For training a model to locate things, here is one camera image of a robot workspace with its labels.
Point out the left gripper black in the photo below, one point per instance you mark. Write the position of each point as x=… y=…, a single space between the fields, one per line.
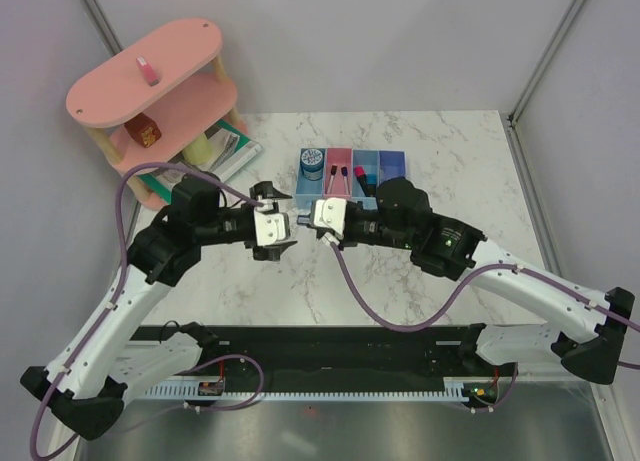
x=267 y=191

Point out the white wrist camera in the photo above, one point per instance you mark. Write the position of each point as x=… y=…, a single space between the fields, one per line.
x=327 y=217
x=271 y=225

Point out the green spiral notebook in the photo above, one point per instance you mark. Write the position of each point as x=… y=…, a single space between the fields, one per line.
x=230 y=151

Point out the pink three-tier wooden shelf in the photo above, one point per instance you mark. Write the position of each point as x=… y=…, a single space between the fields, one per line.
x=193 y=93

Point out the pink bin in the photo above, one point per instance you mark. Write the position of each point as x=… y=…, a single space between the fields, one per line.
x=339 y=157

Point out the light blue middle bin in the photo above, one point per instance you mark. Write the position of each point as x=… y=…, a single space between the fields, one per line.
x=369 y=160

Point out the pink white eraser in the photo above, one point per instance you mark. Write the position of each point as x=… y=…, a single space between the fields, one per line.
x=148 y=73

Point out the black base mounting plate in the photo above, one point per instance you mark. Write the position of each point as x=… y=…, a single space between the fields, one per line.
x=346 y=360

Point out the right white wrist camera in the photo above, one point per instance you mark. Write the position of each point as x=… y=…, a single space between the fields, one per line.
x=327 y=217

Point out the red brown patterned box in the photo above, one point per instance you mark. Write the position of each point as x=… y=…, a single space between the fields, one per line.
x=143 y=130

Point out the left white cable duct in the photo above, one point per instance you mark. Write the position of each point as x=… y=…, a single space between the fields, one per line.
x=189 y=388

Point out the blue tape roll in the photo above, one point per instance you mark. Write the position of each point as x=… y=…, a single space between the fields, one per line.
x=312 y=164

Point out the white blue pen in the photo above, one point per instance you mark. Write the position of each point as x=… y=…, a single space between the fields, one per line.
x=331 y=179

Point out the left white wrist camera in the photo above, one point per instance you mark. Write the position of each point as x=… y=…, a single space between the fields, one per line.
x=271 y=225

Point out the purple blue bin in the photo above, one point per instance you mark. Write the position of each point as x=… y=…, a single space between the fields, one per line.
x=392 y=164

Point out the light blue bin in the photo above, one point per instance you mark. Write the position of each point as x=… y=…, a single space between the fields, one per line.
x=307 y=191
x=369 y=160

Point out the pink black highlighter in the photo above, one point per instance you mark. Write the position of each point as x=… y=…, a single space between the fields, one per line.
x=361 y=178

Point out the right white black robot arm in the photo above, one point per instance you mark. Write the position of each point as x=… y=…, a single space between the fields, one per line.
x=582 y=329

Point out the right white cable duct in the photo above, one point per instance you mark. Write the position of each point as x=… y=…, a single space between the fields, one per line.
x=455 y=391

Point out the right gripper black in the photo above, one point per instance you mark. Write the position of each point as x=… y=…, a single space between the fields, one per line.
x=346 y=240

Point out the white cable duct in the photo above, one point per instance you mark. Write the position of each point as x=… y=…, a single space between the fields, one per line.
x=455 y=391
x=189 y=388

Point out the pale yellow cylinder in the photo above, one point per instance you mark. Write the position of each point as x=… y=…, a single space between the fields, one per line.
x=199 y=151

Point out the light blue left bin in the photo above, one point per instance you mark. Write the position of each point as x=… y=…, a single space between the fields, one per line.
x=307 y=191

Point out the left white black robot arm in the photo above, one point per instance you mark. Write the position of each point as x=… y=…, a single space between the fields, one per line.
x=88 y=385

